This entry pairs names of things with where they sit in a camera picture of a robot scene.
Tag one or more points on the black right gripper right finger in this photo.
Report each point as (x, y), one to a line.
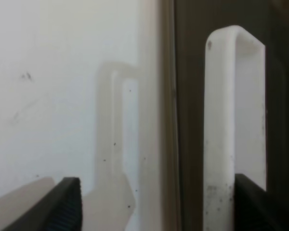
(255, 209)

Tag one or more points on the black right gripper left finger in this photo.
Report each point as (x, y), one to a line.
(59, 210)

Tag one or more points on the brown bottom drawer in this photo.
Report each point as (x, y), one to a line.
(232, 67)

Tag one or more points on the white drawer cabinet frame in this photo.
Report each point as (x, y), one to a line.
(157, 135)

